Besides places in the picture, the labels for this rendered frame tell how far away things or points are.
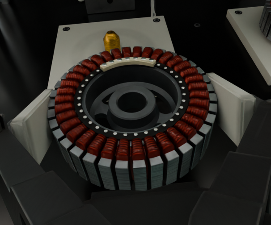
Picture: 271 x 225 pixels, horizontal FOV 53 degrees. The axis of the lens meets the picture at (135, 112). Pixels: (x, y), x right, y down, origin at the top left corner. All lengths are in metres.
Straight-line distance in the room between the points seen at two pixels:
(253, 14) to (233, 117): 0.29
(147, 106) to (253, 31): 0.24
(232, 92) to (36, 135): 0.11
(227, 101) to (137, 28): 0.24
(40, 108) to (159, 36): 0.23
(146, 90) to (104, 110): 0.03
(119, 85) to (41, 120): 0.07
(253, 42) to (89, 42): 0.20
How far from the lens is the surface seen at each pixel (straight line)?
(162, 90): 0.21
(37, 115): 0.17
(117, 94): 0.19
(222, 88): 0.17
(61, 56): 0.35
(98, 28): 0.39
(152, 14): 0.41
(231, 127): 0.16
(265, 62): 0.34
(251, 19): 0.42
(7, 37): 0.45
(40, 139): 0.17
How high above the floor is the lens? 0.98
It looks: 48 degrees down
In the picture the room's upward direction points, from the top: 5 degrees counter-clockwise
